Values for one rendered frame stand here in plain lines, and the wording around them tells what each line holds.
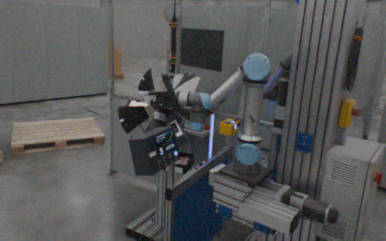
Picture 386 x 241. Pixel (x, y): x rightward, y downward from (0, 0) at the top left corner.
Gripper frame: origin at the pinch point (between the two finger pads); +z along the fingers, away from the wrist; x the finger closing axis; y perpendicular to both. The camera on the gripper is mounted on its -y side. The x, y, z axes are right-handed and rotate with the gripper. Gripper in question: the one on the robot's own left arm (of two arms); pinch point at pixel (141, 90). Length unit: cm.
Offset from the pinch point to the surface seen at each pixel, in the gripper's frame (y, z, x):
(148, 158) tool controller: 31.6, -9.1, -10.7
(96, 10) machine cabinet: -127, 305, 557
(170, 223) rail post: 80, -14, 24
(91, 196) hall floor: 126, 98, 149
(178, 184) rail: 57, -17, 27
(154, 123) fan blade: 28, 13, 72
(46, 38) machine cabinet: -55, 373, 477
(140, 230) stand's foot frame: 126, 26, 95
